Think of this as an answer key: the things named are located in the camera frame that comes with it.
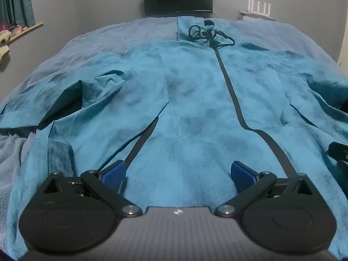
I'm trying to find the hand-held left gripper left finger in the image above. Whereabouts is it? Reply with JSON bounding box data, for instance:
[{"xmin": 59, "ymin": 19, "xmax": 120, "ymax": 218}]
[{"xmin": 41, "ymin": 160, "xmax": 143, "ymax": 218}]

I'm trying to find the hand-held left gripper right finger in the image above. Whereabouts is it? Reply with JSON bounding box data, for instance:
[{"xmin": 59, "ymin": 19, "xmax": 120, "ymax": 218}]
[{"xmin": 214, "ymin": 161, "xmax": 314, "ymax": 218}]

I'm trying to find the teal hooded jacket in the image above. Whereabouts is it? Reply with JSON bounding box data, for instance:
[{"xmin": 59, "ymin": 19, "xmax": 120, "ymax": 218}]
[{"xmin": 0, "ymin": 16, "xmax": 348, "ymax": 261}]

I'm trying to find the blue-grey fleece blanket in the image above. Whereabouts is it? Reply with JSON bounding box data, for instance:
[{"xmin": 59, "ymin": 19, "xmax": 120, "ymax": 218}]
[{"xmin": 0, "ymin": 16, "xmax": 348, "ymax": 251}]

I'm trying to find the white small shelf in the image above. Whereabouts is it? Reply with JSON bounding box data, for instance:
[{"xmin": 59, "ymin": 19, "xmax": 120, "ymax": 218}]
[{"xmin": 239, "ymin": 11, "xmax": 276, "ymax": 22}]

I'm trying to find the white router with antennas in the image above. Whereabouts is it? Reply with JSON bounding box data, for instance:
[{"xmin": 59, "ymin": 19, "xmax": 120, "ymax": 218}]
[{"xmin": 247, "ymin": 0, "xmax": 272, "ymax": 14}]

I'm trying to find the pink plush toy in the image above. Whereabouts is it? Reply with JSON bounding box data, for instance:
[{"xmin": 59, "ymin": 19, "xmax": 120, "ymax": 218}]
[{"xmin": 0, "ymin": 22, "xmax": 28, "ymax": 33}]

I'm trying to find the teal window curtain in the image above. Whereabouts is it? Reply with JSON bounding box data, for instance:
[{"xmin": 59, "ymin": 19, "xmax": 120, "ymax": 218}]
[{"xmin": 0, "ymin": 0, "xmax": 36, "ymax": 29}]

